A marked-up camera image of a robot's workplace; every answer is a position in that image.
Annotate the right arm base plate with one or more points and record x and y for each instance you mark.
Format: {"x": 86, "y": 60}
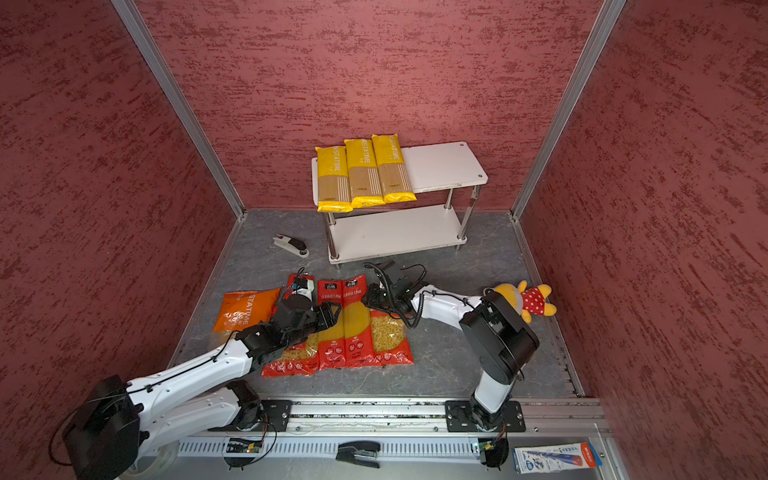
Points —
{"x": 464, "y": 416}

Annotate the red pasta bag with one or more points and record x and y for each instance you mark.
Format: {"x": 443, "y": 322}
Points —
{"x": 300, "y": 359}
{"x": 349, "y": 344}
{"x": 391, "y": 347}

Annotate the black stapler front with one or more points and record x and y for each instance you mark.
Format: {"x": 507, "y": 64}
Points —
{"x": 360, "y": 453}

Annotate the aluminium front rail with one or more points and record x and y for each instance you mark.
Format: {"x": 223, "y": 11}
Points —
{"x": 407, "y": 428}

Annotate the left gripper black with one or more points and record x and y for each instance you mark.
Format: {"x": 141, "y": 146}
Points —
{"x": 325, "y": 314}

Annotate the red pasta bag right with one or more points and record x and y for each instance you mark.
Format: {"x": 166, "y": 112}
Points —
{"x": 391, "y": 347}

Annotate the red pasta bag left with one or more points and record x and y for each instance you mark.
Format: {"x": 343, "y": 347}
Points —
{"x": 300, "y": 359}

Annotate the corner aluminium post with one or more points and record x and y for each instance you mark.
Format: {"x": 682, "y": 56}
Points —
{"x": 600, "y": 32}
{"x": 133, "y": 21}

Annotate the white blue toothpaste box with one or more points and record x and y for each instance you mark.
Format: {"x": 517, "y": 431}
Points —
{"x": 556, "y": 458}

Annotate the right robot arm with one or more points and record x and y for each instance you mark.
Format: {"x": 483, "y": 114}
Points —
{"x": 496, "y": 325}

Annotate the yellow plush toy red dress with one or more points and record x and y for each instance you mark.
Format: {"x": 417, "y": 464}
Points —
{"x": 528, "y": 301}

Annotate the left corner aluminium post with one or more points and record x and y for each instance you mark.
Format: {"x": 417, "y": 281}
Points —
{"x": 133, "y": 21}

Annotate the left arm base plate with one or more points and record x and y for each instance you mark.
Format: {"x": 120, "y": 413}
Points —
{"x": 261, "y": 415}

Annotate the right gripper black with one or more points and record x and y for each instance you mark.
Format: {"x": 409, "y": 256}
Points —
{"x": 372, "y": 299}

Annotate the red pasta bag middle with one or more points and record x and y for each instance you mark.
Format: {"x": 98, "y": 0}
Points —
{"x": 349, "y": 344}

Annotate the clear tape roll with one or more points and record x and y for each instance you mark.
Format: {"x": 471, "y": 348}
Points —
{"x": 154, "y": 465}

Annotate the orange pasta bag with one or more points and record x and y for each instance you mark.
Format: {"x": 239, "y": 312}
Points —
{"x": 240, "y": 310}

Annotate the white black stapler on floor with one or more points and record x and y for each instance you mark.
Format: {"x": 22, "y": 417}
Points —
{"x": 292, "y": 245}

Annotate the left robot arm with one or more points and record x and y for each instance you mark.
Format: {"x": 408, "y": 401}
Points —
{"x": 121, "y": 421}

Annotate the right corner aluminium post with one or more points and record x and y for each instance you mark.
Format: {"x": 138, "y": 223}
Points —
{"x": 600, "y": 32}

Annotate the yellow spaghetti pack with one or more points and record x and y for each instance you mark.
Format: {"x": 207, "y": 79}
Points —
{"x": 364, "y": 180}
{"x": 393, "y": 174}
{"x": 334, "y": 193}

